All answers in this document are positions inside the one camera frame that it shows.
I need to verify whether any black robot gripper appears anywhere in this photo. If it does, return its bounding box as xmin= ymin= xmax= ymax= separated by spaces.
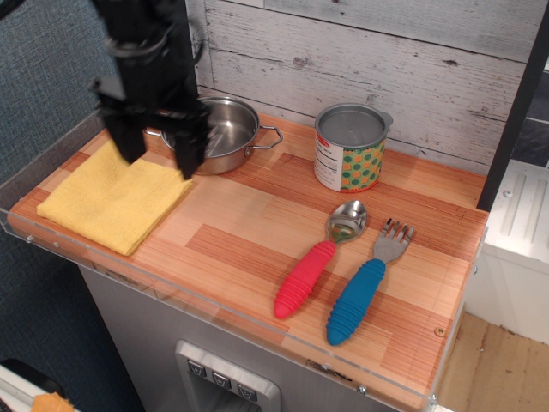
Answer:
xmin=93 ymin=1 xmax=210 ymax=179

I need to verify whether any yellow cloth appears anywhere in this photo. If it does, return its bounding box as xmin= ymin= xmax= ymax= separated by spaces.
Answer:
xmin=37 ymin=141 xmax=192 ymax=256

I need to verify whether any small steel pot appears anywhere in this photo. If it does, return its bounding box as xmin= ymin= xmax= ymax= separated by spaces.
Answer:
xmin=143 ymin=96 xmax=284 ymax=176

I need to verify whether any toy food can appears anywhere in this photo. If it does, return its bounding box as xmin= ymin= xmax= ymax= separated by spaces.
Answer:
xmin=314 ymin=103 xmax=393 ymax=193

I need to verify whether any clear acrylic table guard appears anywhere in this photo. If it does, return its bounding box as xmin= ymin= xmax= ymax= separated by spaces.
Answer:
xmin=1 ymin=114 xmax=487 ymax=411

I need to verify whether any grey toy fridge cabinet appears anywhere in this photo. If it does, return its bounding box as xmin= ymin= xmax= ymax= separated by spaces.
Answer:
xmin=80 ymin=267 xmax=391 ymax=411

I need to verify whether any silver dispenser button panel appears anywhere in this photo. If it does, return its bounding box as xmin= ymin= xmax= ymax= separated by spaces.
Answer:
xmin=175 ymin=340 xmax=282 ymax=411

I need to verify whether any black and white base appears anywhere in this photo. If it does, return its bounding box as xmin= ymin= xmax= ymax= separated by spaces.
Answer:
xmin=1 ymin=359 xmax=65 ymax=411

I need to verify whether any orange object bottom corner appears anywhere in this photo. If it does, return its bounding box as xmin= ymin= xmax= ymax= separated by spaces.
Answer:
xmin=31 ymin=392 xmax=75 ymax=412

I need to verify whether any white toy sink unit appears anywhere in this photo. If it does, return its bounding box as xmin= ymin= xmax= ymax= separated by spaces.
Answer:
xmin=464 ymin=160 xmax=548 ymax=343

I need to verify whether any black braided cable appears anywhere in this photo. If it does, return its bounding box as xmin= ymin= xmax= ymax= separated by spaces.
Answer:
xmin=0 ymin=0 xmax=25 ymax=21

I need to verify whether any red handled spoon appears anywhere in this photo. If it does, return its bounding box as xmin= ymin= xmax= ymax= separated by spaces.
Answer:
xmin=274 ymin=200 xmax=367 ymax=319

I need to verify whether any blue handled fork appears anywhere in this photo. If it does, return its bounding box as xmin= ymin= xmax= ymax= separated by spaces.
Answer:
xmin=326 ymin=219 xmax=414 ymax=346

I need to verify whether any black vertical post right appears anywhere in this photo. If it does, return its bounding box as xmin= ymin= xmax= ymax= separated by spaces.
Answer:
xmin=477 ymin=2 xmax=548 ymax=212

